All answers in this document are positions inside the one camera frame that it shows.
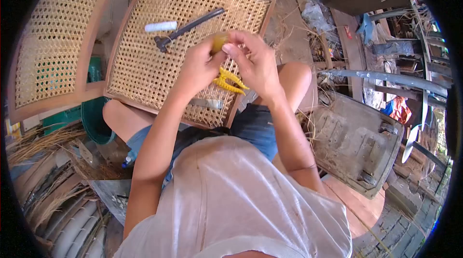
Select person's left hand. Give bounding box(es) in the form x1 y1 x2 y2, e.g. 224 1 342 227
176 34 229 97

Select white cylinder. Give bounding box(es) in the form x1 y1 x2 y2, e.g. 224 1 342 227
144 21 178 33

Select dark metal hammer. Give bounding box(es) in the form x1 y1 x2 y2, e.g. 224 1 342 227
154 7 225 53

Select wooden cane chair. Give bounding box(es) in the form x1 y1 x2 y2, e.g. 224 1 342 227
7 0 276 129

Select grey flat slab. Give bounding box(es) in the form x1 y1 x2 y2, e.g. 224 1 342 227
88 179 133 227

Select grey metal blade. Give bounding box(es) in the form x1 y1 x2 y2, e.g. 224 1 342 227
188 98 225 111

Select yellow handled pliers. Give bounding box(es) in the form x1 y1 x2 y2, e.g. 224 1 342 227
212 66 250 96

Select pile of dry straw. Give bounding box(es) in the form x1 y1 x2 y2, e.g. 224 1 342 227
7 124 88 167

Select person's right thumb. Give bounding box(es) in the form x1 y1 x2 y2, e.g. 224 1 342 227
222 43 254 78

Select green plastic bucket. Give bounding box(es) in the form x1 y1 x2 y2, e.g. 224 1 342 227
81 57 117 145

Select clear bottle with blue cap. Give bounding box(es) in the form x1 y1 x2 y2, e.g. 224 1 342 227
121 150 139 169

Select long grey metal pipe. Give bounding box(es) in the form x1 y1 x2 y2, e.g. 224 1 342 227
318 68 449 98

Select person's body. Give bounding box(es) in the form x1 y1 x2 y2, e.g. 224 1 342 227
113 126 353 258

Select blue cloth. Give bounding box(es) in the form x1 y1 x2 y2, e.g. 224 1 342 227
356 12 377 45

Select olive yellow round object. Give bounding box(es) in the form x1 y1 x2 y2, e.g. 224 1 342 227
211 33 229 55

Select stack of grey corrugated sheets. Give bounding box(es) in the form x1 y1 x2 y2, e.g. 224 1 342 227
22 171 111 258

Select person's left fingers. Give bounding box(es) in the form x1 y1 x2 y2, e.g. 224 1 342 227
201 34 228 75

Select person's right hand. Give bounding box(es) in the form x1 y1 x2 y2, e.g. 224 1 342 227
222 30 283 100

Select orange cloth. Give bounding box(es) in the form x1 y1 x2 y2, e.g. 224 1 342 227
390 95 413 125

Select person's right index finger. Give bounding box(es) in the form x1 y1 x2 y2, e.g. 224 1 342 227
226 30 262 47

